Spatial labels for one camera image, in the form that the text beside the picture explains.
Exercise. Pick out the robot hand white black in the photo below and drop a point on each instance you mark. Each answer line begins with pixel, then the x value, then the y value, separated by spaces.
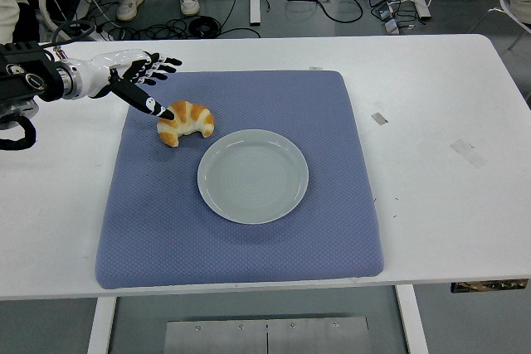
pixel 95 74

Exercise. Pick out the blue quilted mat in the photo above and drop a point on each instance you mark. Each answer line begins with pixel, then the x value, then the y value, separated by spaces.
pixel 166 225

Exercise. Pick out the croissant bread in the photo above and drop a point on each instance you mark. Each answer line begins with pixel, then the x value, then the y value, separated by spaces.
pixel 193 117

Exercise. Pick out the person in white garment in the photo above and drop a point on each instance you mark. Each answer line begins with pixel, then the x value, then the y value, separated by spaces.
pixel 7 10

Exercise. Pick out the small grey tape piece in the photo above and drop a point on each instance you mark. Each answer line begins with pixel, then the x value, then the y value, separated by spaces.
pixel 378 118

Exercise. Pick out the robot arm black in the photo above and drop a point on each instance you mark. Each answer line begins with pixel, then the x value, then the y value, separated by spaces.
pixel 25 68

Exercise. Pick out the white table leg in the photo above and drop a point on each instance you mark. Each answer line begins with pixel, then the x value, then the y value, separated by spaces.
pixel 101 325
pixel 412 321

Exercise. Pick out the grey round plate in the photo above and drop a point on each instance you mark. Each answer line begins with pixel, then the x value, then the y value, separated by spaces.
pixel 253 180

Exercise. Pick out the long grey tape piece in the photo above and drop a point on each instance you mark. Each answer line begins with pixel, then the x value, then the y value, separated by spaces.
pixel 467 153

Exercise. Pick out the white power strip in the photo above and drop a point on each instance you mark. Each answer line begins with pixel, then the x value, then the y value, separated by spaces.
pixel 101 34

